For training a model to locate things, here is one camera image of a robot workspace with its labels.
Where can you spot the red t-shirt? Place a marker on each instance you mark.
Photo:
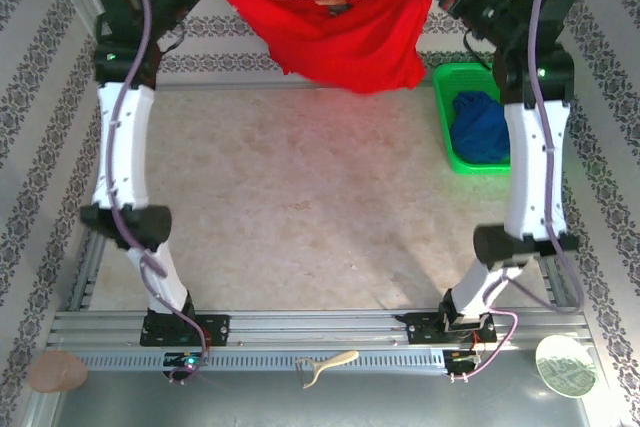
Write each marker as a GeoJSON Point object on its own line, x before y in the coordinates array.
{"type": "Point", "coordinates": [340, 37]}

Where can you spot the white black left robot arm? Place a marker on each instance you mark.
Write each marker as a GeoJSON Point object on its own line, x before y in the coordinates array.
{"type": "Point", "coordinates": [122, 157]}

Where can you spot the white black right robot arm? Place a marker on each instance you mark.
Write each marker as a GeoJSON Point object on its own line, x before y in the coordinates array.
{"type": "Point", "coordinates": [530, 172]}

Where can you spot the green plastic basket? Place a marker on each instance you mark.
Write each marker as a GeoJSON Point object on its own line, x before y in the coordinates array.
{"type": "Point", "coordinates": [445, 112]}

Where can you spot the blue cloth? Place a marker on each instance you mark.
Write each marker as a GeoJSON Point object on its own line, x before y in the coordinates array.
{"type": "Point", "coordinates": [477, 127]}

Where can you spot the round green patterned disc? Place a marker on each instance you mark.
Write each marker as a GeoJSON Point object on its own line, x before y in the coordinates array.
{"type": "Point", "coordinates": [565, 367]}

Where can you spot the cream plastic peeler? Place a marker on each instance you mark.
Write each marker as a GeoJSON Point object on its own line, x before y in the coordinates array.
{"type": "Point", "coordinates": [340, 358]}

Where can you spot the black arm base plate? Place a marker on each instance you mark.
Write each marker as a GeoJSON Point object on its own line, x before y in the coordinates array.
{"type": "Point", "coordinates": [220, 329]}
{"type": "Point", "coordinates": [417, 329]}

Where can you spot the wide aluminium mounting rail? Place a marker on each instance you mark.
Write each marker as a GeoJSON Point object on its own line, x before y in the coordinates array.
{"type": "Point", "coordinates": [310, 329]}

